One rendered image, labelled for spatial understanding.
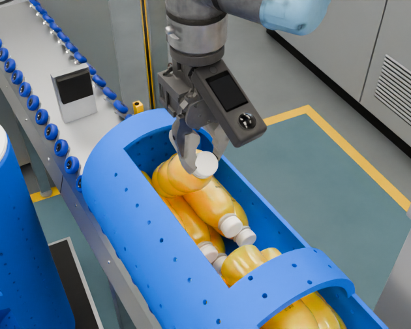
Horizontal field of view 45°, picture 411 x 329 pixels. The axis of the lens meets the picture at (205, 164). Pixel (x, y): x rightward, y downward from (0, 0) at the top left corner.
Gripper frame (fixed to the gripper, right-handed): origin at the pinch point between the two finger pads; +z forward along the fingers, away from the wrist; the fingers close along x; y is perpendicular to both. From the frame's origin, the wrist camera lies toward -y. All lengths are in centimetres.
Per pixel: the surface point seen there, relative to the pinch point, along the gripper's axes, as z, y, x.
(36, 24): 37, 126, -7
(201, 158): -1.1, 0.4, 0.5
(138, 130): 6.0, 19.2, 2.4
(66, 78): 22, 66, 2
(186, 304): 11.6, -13.1, 11.5
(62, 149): 32, 52, 10
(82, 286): 114, 68, 13
